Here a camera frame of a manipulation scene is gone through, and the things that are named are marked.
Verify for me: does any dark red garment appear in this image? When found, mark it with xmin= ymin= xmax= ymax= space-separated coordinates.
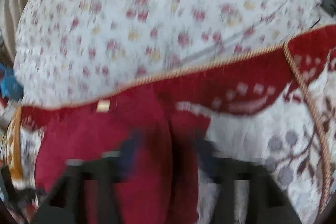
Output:
xmin=33 ymin=87 xmax=210 ymax=223

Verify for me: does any orange checkered plush mat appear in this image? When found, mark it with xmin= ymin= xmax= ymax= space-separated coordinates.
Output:
xmin=3 ymin=106 xmax=23 ymax=181

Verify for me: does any beige curtain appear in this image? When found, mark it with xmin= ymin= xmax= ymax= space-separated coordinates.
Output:
xmin=1 ymin=0 xmax=28 ymax=61

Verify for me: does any red and white floral blanket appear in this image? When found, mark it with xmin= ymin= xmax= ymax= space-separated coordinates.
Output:
xmin=0 ymin=24 xmax=336 ymax=224

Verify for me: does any floral white bed quilt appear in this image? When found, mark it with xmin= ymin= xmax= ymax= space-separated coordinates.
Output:
xmin=14 ymin=0 xmax=331 ymax=107

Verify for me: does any blue plastic bag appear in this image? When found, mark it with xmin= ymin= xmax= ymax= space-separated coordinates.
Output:
xmin=0 ymin=64 xmax=23 ymax=102

